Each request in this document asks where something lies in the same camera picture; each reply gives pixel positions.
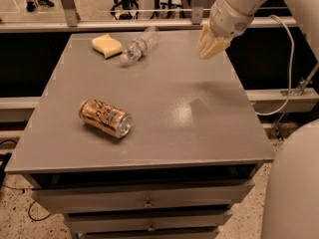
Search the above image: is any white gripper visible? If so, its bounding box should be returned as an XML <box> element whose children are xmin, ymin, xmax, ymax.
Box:
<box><xmin>197</xmin><ymin>0</ymin><xmax>256</xmax><ymax>60</ymax></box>

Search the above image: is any yellow sponge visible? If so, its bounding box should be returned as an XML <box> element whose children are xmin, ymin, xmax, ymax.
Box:
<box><xmin>92</xmin><ymin>34</ymin><xmax>122</xmax><ymax>59</ymax></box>

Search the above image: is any gold soda can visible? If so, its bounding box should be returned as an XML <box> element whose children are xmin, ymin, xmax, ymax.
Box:
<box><xmin>79</xmin><ymin>99</ymin><xmax>133</xmax><ymax>138</ymax></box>

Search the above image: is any black office chair base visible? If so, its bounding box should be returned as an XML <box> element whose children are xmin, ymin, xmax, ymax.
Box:
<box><xmin>110</xmin><ymin>0</ymin><xmax>182</xmax><ymax>20</ymax></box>

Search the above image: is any clear plastic water bottle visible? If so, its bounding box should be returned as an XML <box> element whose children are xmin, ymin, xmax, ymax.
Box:
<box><xmin>120</xmin><ymin>26</ymin><xmax>160</xmax><ymax>65</ymax></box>

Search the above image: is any metal railing frame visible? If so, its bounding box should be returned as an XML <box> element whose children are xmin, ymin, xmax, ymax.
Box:
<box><xmin>0</xmin><ymin>0</ymin><xmax>319</xmax><ymax>35</ymax></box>

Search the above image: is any black floor cable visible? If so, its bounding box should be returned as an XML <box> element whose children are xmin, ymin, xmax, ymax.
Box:
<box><xmin>0</xmin><ymin>138</ymin><xmax>53</xmax><ymax>223</ymax></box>

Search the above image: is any white cable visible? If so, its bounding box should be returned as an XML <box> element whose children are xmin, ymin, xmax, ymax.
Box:
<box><xmin>254</xmin><ymin>14</ymin><xmax>297</xmax><ymax>118</ymax></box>

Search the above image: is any grey drawer cabinet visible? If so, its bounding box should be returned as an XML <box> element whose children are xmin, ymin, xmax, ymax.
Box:
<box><xmin>7</xmin><ymin>31</ymin><xmax>274</xmax><ymax>239</ymax></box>

